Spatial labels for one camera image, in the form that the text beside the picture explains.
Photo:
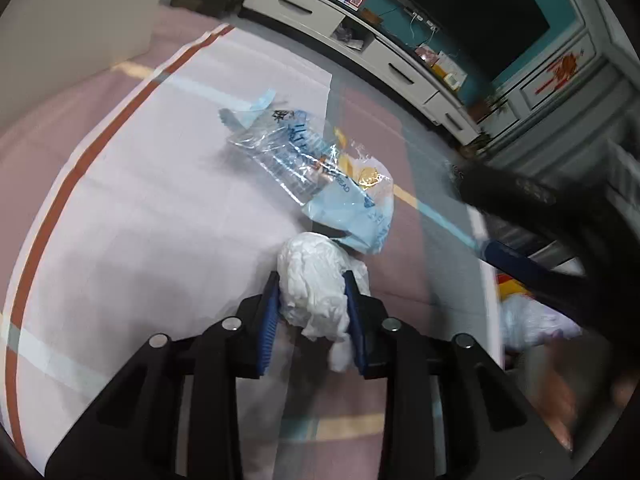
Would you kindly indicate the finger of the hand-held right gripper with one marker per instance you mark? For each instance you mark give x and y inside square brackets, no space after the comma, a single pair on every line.
[500,185]
[515,260]

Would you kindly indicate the white television cabinet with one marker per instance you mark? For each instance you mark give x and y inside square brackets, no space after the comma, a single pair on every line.
[390,67]

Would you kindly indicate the black television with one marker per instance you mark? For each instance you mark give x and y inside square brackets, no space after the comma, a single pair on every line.
[475,5]

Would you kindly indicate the desk calendar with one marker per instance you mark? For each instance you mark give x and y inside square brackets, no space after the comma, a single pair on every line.
[450,72]

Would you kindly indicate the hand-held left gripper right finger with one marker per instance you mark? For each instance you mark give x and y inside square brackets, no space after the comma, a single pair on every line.
[356,325]

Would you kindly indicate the small potted plant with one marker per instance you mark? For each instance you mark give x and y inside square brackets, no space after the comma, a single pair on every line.
[475,145]

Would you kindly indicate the red wall ornament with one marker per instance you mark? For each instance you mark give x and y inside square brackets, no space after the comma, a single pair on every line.
[562,70]

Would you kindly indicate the yellow paper bag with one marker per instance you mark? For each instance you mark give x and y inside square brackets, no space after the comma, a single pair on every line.
[512,285]

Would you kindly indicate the grey curtain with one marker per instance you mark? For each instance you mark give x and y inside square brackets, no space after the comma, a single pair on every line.
[625,165]

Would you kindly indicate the white bin liner bag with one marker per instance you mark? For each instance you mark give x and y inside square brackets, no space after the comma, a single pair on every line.
[535,320]

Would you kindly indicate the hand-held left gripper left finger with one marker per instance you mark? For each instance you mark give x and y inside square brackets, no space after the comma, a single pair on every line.
[267,325]

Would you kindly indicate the person's right hand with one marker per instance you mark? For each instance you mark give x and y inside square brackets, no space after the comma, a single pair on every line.
[560,410]

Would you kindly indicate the tall potted plant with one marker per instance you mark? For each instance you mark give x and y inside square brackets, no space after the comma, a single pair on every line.
[492,105]

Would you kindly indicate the clear blue printed wrapper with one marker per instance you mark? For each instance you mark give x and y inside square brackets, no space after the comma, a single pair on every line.
[300,160]

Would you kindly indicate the white tissue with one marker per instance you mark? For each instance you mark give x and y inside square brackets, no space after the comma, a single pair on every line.
[312,280]

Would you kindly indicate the white board box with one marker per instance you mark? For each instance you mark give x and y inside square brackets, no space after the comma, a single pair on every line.
[75,20]

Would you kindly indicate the pink card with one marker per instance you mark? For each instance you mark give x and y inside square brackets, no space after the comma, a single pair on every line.
[426,53]

